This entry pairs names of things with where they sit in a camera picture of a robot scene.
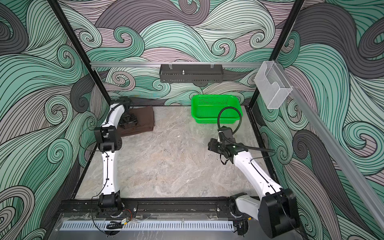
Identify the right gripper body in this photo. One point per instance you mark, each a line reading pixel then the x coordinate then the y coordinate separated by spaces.
pixel 218 146

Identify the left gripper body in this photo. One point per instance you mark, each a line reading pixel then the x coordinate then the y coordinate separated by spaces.
pixel 128 119

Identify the brown trousers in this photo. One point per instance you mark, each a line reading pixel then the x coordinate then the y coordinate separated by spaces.
pixel 145 122

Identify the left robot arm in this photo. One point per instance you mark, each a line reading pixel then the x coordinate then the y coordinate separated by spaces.
pixel 109 142

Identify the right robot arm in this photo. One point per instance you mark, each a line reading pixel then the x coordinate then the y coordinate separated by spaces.
pixel 261 183

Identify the green plastic basket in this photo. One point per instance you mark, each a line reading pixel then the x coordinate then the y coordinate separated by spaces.
pixel 206 108

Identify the black perforated wall tray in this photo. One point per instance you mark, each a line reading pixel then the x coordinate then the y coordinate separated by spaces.
pixel 196 74

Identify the black frame post left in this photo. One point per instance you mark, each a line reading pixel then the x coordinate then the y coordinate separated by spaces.
pixel 78 47

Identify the black frame post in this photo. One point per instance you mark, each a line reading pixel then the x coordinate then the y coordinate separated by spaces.
pixel 287 28
pixel 78 47

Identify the clear acrylic wall holder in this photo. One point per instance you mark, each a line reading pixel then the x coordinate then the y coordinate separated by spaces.
pixel 273 84

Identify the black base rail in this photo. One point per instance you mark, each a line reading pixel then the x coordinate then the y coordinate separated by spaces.
pixel 139 208

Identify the white slotted cable duct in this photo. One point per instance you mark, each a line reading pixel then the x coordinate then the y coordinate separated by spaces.
pixel 151 226

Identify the aluminium rail right wall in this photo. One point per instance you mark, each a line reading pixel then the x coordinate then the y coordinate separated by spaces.
pixel 307 102

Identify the black frame post right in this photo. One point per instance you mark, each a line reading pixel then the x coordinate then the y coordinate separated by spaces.
pixel 287 28

